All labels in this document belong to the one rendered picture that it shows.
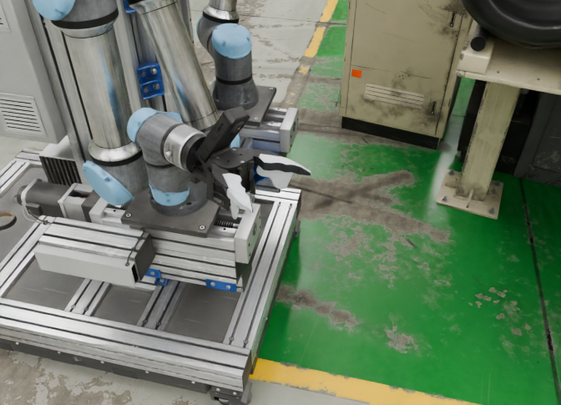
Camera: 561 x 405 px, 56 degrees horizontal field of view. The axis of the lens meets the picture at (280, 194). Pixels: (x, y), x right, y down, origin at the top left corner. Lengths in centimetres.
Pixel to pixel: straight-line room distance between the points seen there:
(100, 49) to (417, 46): 181
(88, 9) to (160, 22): 14
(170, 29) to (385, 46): 169
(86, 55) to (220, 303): 100
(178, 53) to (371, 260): 138
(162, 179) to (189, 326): 78
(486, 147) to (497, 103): 21
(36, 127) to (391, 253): 141
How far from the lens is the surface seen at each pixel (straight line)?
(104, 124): 109
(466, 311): 211
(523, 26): 175
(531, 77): 186
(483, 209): 253
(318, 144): 278
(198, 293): 180
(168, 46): 106
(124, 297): 184
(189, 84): 107
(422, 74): 264
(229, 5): 172
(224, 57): 162
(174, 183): 104
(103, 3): 99
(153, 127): 98
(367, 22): 260
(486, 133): 235
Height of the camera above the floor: 160
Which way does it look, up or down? 41 degrees down
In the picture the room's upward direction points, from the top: straight up
